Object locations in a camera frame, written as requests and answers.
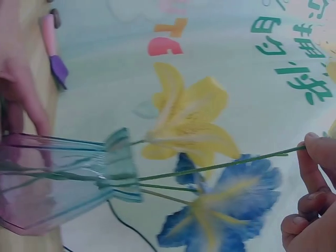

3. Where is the person's right hand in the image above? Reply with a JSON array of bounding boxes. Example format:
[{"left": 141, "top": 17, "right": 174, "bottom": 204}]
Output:
[{"left": 280, "top": 132, "right": 336, "bottom": 252}]

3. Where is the thin black cable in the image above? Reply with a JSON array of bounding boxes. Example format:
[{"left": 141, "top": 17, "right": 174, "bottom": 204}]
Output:
[{"left": 61, "top": 199, "right": 159, "bottom": 252}]

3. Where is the tinted ribbed glass vase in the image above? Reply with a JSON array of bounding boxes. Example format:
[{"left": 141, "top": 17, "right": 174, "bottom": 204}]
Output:
[{"left": 0, "top": 127, "right": 144, "bottom": 236}]

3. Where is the person's left hand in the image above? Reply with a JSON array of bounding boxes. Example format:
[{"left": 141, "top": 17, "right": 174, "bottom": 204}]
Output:
[{"left": 0, "top": 0, "right": 53, "bottom": 139}]

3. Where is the pink stick with purple tip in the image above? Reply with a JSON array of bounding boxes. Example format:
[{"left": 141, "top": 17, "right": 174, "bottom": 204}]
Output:
[{"left": 43, "top": 14, "right": 69, "bottom": 90}]

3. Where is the blue artificial flower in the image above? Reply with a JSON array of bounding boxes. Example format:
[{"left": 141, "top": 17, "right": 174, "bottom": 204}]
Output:
[{"left": 138, "top": 153, "right": 283, "bottom": 252}]

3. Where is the yellow artificial lily flower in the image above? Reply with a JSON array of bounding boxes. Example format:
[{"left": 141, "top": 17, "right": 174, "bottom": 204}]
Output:
[{"left": 128, "top": 61, "right": 241, "bottom": 169}]

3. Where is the green flower stem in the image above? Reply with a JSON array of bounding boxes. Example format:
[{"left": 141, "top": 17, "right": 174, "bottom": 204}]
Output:
[{"left": 15, "top": 145, "right": 307, "bottom": 184}]

